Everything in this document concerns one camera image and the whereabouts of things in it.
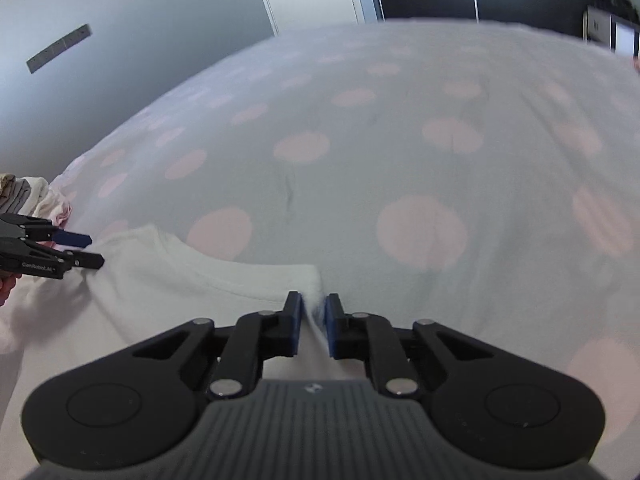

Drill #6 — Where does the bed with pink-dotted grey sheet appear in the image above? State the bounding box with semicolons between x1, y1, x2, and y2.
0;19;640;480

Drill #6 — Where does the stack of folded clothes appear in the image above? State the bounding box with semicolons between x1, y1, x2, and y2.
0;174;76;228

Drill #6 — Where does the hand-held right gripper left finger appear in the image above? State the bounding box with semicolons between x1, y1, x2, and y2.
131;290;305;401

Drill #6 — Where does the white t-shirt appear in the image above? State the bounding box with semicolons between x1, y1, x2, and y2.
0;225;373;480

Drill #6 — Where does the grey nightstand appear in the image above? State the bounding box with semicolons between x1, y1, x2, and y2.
581;4;640;58

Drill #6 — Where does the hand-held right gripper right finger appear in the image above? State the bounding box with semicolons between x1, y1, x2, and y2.
324;292;496;401

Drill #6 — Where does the grey wall switch panel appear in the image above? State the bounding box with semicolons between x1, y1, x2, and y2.
26;24;94;75

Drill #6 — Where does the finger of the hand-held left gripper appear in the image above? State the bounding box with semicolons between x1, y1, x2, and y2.
50;229;92;249
62;252;105;271

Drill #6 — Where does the person's left hand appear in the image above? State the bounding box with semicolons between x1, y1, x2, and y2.
0;274;20;307

